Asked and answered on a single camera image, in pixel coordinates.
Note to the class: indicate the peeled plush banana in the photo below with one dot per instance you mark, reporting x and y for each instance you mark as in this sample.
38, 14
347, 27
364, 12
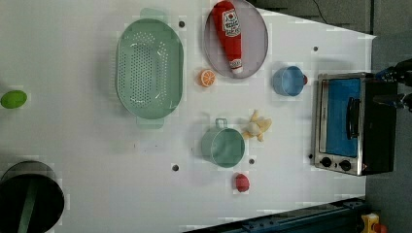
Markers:
256, 127

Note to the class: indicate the silver black toaster oven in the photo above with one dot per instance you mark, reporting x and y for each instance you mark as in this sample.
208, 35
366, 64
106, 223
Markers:
353, 134

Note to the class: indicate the green metal mug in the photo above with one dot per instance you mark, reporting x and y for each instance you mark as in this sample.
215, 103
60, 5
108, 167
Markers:
222, 145

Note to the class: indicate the orange slice toy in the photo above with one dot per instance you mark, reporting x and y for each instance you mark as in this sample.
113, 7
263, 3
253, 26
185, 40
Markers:
207, 78

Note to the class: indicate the red tomato toy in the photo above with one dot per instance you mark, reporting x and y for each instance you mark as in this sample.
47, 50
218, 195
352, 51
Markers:
242, 183

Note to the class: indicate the grey round plate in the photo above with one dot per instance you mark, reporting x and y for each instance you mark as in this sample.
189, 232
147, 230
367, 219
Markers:
254, 42

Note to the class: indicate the green plastic colander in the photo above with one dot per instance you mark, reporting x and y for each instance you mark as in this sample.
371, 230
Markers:
150, 69

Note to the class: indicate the blue plastic cup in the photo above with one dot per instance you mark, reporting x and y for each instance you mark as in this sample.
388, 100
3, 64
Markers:
288, 81

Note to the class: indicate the red plush ketchup bottle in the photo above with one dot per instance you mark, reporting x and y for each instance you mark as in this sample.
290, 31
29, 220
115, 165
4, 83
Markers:
228, 29

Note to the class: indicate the black round container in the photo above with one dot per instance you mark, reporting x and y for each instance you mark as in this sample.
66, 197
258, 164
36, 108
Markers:
31, 200

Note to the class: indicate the green lime toy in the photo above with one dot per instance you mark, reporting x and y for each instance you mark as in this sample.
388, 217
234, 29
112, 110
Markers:
13, 99

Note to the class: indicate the yellow red emergency button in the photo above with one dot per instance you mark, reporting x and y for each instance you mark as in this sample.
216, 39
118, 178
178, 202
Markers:
372, 224

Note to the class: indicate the blue metal frame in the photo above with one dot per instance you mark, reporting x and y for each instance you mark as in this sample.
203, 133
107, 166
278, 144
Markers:
336, 217

